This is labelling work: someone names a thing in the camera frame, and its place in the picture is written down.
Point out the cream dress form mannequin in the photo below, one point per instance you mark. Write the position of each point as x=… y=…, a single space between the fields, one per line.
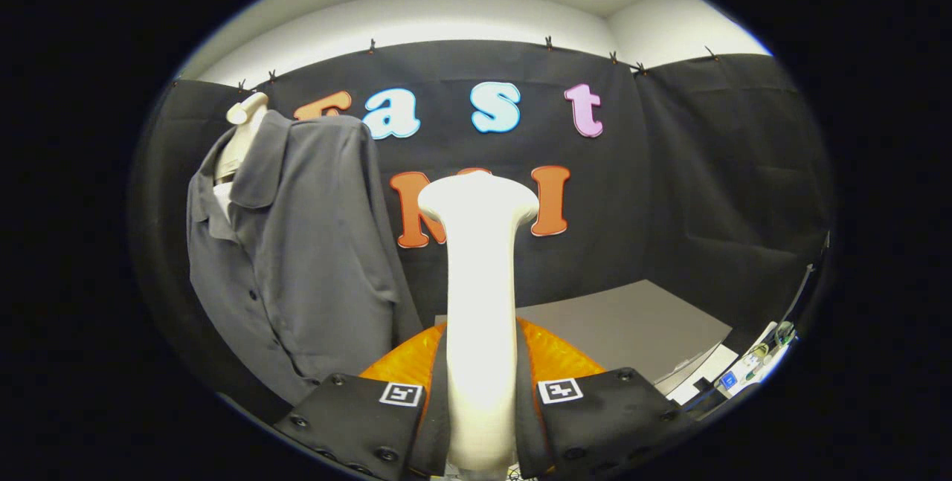
x=242 y=143

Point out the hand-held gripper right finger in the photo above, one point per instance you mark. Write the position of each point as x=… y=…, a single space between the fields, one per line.
x=617 y=414

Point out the clear plastic bottle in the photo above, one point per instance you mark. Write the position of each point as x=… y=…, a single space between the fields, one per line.
x=755 y=358

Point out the black backdrop cloth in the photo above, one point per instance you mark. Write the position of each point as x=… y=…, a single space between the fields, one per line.
x=669 y=206

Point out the grey-topped cream cabinet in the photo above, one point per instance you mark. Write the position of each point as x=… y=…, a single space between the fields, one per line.
x=617 y=317

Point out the white garment steamer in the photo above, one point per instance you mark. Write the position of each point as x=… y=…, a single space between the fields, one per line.
x=480 y=302

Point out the grey button-up shirt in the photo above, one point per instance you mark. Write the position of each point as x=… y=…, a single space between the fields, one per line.
x=312 y=243

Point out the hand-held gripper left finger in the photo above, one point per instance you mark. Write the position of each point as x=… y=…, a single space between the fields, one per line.
x=349 y=414

